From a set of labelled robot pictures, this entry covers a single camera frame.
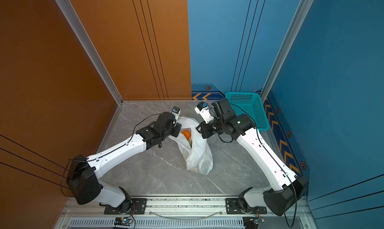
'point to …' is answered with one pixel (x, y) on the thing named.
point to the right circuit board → (252, 222)
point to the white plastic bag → (198, 157)
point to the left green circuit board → (123, 221)
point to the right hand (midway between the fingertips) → (196, 128)
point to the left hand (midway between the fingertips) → (178, 121)
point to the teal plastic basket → (249, 103)
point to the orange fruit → (187, 134)
